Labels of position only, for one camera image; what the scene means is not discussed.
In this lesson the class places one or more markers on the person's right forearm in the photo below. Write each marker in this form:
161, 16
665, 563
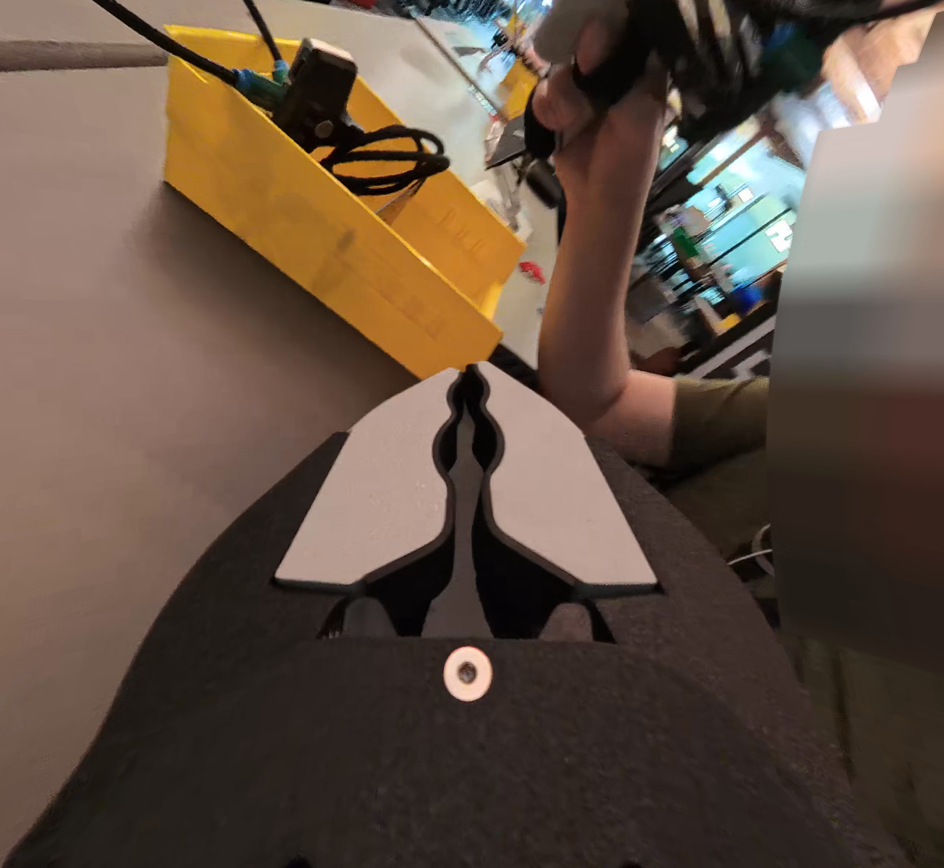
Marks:
590, 270

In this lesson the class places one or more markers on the small red object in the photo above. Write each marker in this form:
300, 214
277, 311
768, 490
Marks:
532, 273

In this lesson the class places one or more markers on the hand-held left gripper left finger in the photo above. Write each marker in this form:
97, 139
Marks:
383, 499

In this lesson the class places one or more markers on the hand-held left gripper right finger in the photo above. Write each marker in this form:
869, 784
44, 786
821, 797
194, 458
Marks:
560, 506

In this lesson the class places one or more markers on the person's right hand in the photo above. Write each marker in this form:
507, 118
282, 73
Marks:
634, 123

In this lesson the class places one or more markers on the yellow plastic bin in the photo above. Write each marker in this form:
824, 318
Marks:
310, 248

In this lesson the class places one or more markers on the black adapter device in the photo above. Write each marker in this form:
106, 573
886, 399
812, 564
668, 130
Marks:
317, 90

